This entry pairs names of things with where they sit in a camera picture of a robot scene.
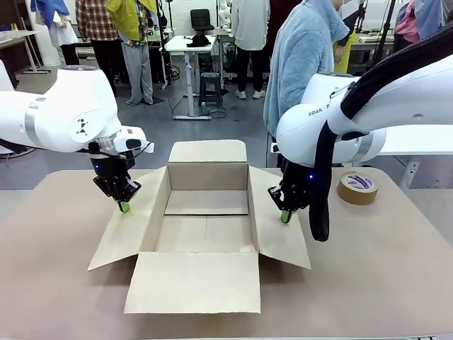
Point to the person in yellow apron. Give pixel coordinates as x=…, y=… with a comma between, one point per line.
x=345, y=58

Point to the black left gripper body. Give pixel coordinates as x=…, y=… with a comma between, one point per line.
x=111, y=166

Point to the grey plastic stool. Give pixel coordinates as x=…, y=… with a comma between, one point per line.
x=210, y=88

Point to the person in plaid shirt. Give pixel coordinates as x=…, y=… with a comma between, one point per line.
x=99, y=21

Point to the person in yellow-green jacket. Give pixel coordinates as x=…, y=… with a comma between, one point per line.
x=136, y=63

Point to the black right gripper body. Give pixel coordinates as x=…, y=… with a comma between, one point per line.
x=299, y=177

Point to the person in blue fleece jacket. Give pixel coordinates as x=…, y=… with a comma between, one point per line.
x=301, y=53

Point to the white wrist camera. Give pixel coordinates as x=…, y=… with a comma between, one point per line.
x=124, y=140
x=275, y=148

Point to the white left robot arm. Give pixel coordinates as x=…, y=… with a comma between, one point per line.
x=53, y=106

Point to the brown packing tape roll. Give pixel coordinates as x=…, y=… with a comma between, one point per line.
x=355, y=196

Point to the person in white hoodie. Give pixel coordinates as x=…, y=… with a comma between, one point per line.
x=249, y=28

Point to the brown cardboard box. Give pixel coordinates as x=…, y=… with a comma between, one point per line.
x=194, y=283

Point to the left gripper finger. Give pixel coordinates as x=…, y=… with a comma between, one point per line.
x=111, y=187
x=131, y=189

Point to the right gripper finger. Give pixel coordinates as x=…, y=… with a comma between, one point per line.
x=281, y=198
x=299, y=200

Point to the white side table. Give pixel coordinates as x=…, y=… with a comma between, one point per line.
x=17, y=35

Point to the black office chair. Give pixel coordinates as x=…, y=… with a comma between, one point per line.
x=201, y=19

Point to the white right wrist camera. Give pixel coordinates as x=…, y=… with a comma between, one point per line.
x=275, y=148

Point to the white standing desk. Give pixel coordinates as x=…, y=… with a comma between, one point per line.
x=180, y=44

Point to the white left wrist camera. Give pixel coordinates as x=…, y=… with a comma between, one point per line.
x=124, y=140

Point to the large white table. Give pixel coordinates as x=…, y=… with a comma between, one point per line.
x=417, y=141

